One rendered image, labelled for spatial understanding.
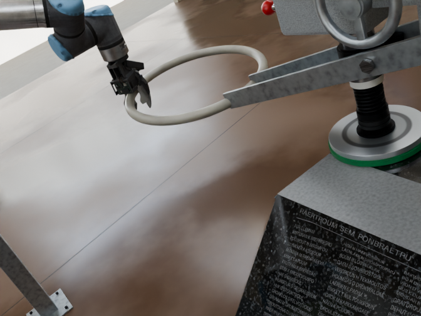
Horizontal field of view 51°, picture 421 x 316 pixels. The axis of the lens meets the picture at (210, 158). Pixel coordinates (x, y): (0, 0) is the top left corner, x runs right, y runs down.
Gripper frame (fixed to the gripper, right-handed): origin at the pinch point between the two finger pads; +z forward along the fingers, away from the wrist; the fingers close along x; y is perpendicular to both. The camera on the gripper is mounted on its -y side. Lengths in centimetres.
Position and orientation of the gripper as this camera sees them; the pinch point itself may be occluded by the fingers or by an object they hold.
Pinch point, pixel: (143, 104)
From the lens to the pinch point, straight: 162.2
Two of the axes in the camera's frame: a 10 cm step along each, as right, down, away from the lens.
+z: 3.0, 7.8, 5.5
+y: -2.7, 6.2, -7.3
